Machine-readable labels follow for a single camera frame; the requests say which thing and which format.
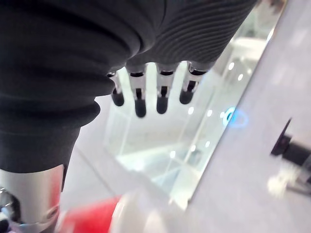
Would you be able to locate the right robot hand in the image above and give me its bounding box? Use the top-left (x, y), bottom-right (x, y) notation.
top-left (0, 0), bottom-right (258, 233)

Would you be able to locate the red object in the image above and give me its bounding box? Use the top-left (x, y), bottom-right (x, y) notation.
top-left (56, 195), bottom-right (122, 233)

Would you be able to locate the blue glowing mirror touch button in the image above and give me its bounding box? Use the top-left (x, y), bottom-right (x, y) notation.
top-left (221, 106), bottom-right (249, 129)

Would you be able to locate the wall mirror with lit edge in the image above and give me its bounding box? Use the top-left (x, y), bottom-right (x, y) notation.
top-left (103, 0), bottom-right (289, 212)

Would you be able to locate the black wall-mounted fixture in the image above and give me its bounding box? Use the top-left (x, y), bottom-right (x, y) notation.
top-left (270, 117), bottom-right (311, 172)

